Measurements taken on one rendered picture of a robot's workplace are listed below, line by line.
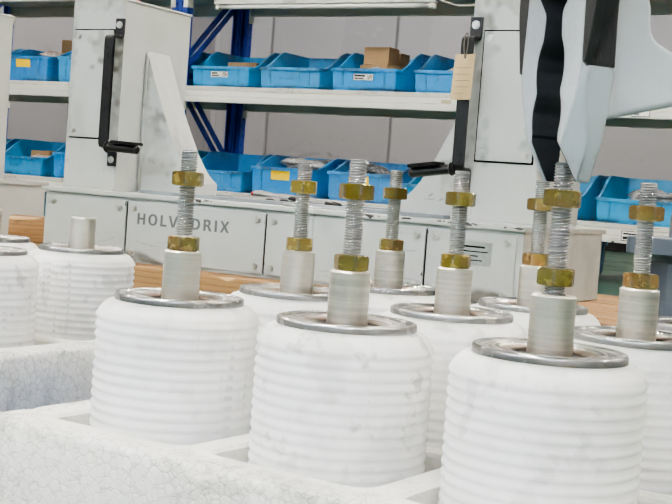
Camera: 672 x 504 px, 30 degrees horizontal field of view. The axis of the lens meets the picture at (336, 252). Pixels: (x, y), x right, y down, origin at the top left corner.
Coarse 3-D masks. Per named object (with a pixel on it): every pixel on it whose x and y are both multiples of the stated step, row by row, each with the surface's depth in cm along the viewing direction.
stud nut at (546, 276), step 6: (540, 270) 60; (546, 270) 60; (552, 270) 60; (558, 270) 60; (564, 270) 60; (570, 270) 60; (540, 276) 60; (546, 276) 60; (552, 276) 60; (558, 276) 60; (564, 276) 60; (570, 276) 60; (540, 282) 60; (546, 282) 60; (552, 282) 60; (558, 282) 60; (564, 282) 60; (570, 282) 60
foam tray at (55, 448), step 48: (0, 432) 71; (48, 432) 69; (96, 432) 69; (0, 480) 71; (48, 480) 69; (96, 480) 67; (144, 480) 65; (192, 480) 63; (240, 480) 62; (288, 480) 61; (432, 480) 64
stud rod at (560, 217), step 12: (564, 168) 60; (564, 180) 60; (552, 216) 60; (564, 216) 60; (552, 228) 60; (564, 228) 60; (552, 240) 60; (564, 240) 60; (552, 252) 60; (564, 252) 60; (552, 264) 60; (564, 264) 60; (552, 288) 60; (564, 288) 60
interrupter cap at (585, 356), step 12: (480, 348) 60; (492, 348) 59; (504, 348) 60; (516, 348) 62; (576, 348) 63; (588, 348) 63; (600, 348) 63; (516, 360) 58; (528, 360) 57; (540, 360) 57; (552, 360) 57; (564, 360) 57; (576, 360) 57; (588, 360) 57; (600, 360) 58; (612, 360) 58; (624, 360) 59
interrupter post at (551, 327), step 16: (544, 304) 60; (560, 304) 60; (576, 304) 60; (544, 320) 60; (560, 320) 60; (528, 336) 61; (544, 336) 60; (560, 336) 60; (528, 352) 61; (544, 352) 60; (560, 352) 60
